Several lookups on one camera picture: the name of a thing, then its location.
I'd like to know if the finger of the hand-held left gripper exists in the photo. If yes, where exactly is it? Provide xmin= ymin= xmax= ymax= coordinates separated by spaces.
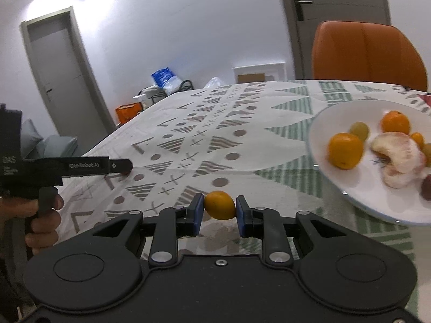
xmin=109 ymin=158 xmax=133 ymax=176

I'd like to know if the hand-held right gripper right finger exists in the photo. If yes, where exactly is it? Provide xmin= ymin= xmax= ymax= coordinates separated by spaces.
xmin=236 ymin=195 xmax=347 ymax=266

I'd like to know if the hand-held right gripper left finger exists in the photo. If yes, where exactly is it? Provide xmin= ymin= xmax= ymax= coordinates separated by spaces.
xmin=92 ymin=192 xmax=205 ymax=266

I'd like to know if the small orange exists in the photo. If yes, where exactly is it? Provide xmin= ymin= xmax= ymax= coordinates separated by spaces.
xmin=204 ymin=191 xmax=236 ymax=221

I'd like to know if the large orange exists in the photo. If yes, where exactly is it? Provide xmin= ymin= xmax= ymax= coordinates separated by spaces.
xmin=328 ymin=133 xmax=365 ymax=170

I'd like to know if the white plate with blue print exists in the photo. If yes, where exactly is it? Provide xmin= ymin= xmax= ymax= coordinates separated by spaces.
xmin=308 ymin=99 xmax=431 ymax=226

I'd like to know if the olive-brown small round fruit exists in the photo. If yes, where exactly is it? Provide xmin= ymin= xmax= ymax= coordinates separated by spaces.
xmin=349 ymin=122 xmax=370 ymax=142

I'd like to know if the peeled pomelo segment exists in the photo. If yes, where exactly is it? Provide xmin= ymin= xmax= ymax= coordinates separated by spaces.
xmin=370 ymin=133 xmax=425 ymax=172
xmin=382 ymin=161 xmax=428 ymax=189

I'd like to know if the medium orange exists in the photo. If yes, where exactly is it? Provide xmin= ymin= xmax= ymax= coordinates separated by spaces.
xmin=380 ymin=110 xmax=411 ymax=135

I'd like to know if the dark red small fruit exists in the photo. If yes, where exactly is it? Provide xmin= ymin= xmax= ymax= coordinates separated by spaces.
xmin=420 ymin=174 xmax=431 ymax=200

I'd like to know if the person's left hand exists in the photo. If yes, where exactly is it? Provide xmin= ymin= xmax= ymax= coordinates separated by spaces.
xmin=0 ymin=193 xmax=64 ymax=256

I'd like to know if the small grey cushion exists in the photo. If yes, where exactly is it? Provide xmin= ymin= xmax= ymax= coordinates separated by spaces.
xmin=35 ymin=135 xmax=79 ymax=159

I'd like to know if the orange box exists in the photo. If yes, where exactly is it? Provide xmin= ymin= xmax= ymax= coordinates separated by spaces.
xmin=115 ymin=104 xmax=142 ymax=125

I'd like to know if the white cardboard box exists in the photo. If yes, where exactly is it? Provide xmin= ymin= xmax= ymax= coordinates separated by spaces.
xmin=133 ymin=87 xmax=165 ymax=109

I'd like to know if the patterned tablecloth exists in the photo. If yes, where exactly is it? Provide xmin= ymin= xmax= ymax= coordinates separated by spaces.
xmin=54 ymin=80 xmax=431 ymax=266

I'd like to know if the blue and white bag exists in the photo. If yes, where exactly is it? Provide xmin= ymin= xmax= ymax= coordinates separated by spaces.
xmin=151 ymin=68 xmax=182 ymax=94

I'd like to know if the white plastic bag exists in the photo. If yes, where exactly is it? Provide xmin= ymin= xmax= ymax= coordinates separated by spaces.
xmin=204 ymin=77 xmax=227 ymax=90

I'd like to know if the orange kumquat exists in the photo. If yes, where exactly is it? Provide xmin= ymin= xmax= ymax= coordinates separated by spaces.
xmin=409 ymin=132 xmax=425 ymax=150

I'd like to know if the orange leather chair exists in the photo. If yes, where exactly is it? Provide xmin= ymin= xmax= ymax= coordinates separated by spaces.
xmin=311 ymin=21 xmax=428 ymax=92

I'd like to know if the grey door with frame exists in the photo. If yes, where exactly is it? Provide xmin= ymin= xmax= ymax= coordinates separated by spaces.
xmin=21 ymin=6 xmax=116 ymax=142

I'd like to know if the black wire rack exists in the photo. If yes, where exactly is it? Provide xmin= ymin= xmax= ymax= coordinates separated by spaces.
xmin=153 ymin=80 xmax=193 ymax=103

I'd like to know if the black lock plate handle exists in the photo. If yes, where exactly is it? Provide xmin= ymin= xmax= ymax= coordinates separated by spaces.
xmin=293 ymin=0 xmax=314 ymax=21

